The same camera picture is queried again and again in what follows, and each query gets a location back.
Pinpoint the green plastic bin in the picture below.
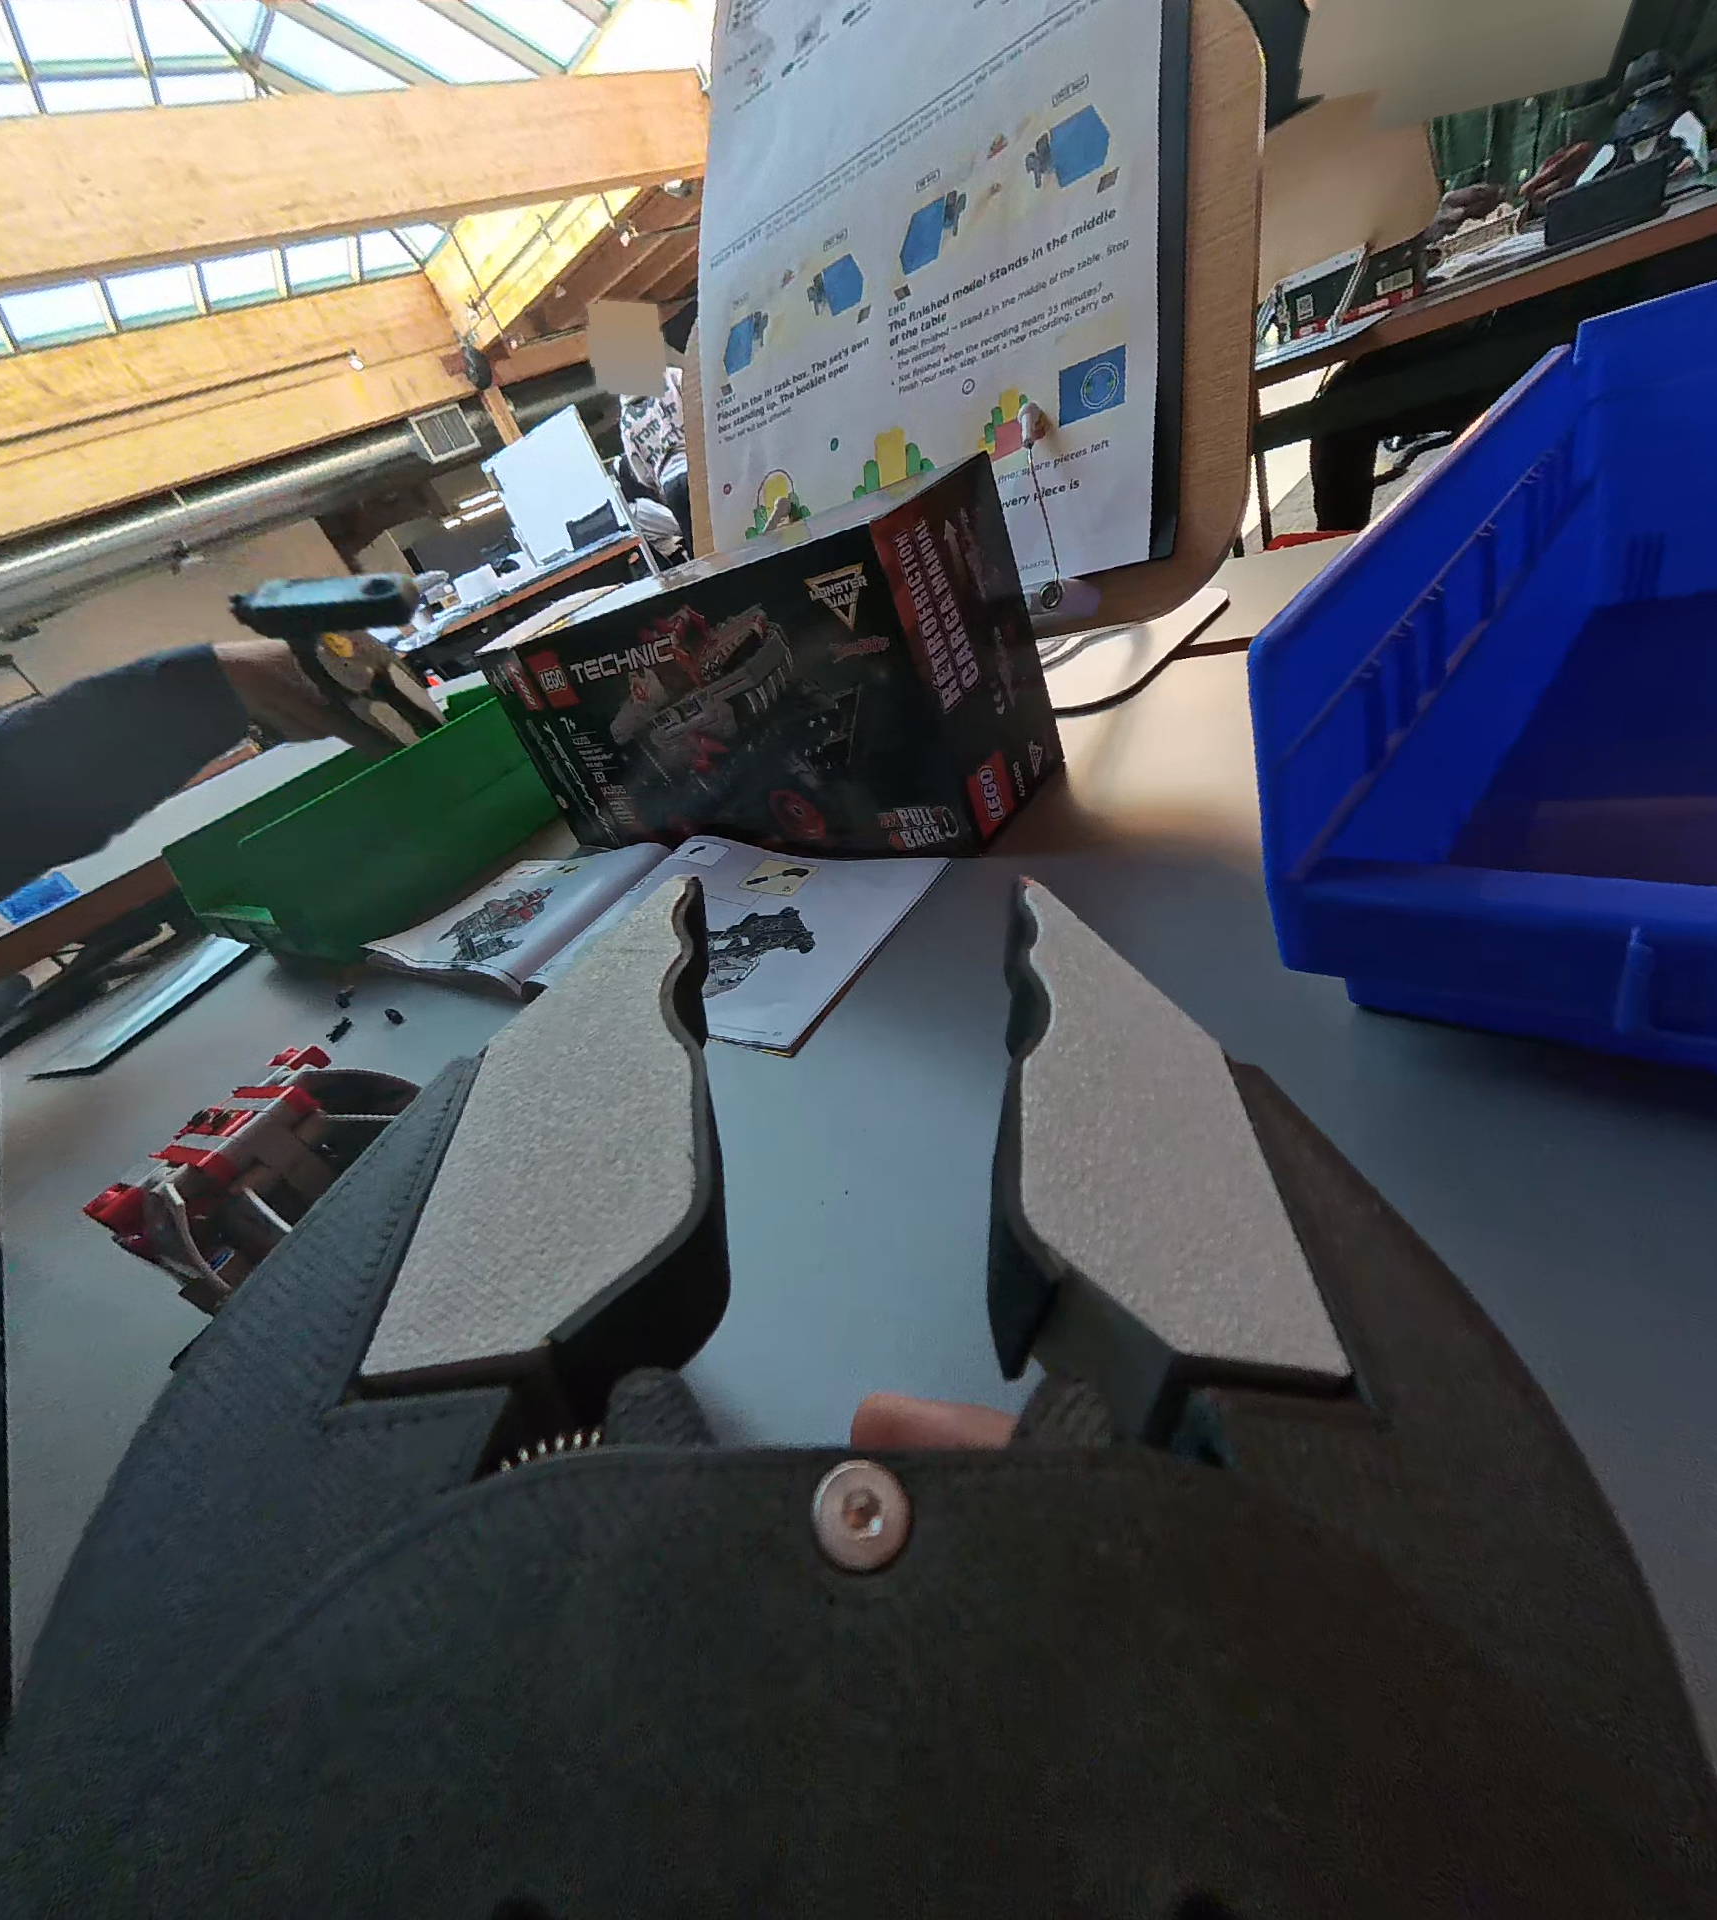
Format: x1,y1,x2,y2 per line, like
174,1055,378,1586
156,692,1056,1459
162,683,561,966

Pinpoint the person's right hand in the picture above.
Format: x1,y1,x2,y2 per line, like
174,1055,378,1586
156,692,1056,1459
850,1392,1023,1455

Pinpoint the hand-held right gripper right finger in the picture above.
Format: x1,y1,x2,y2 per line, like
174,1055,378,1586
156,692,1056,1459
986,876,1355,1455

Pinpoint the person's left forearm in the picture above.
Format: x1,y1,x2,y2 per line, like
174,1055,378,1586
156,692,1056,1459
0,642,252,903

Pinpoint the blue plastic bin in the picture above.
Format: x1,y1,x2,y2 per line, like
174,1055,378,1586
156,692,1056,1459
1245,247,1717,1095

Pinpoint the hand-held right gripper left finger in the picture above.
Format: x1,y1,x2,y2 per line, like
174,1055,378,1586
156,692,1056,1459
353,875,734,1398

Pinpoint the silver air duct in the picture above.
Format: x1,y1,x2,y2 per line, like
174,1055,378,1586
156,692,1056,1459
0,434,515,640

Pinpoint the instruction sheet on wooden stand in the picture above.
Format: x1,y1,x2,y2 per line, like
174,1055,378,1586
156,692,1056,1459
678,0,1268,602

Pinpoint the white monitor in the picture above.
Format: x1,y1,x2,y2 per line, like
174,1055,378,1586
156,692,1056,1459
481,405,638,571

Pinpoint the dark flat panel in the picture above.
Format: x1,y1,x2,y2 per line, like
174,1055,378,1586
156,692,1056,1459
31,932,260,1082

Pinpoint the printed instruction poster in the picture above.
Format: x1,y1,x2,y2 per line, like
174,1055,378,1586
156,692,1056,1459
697,0,1167,589

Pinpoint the lego instruction booklet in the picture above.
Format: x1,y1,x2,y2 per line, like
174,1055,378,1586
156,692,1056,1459
362,835,951,1057

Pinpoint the partly built lego model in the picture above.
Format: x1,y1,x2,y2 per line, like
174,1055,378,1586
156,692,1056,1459
85,1047,416,1309

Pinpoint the black lego set box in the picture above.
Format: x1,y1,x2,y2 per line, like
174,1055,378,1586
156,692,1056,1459
475,451,1066,861

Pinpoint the wooden table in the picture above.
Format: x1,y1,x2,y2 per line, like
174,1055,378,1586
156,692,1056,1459
1255,142,1717,370

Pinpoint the person's left hand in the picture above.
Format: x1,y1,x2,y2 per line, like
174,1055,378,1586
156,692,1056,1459
216,640,360,749

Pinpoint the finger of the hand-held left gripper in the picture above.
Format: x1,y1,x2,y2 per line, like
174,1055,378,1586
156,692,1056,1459
345,649,450,749

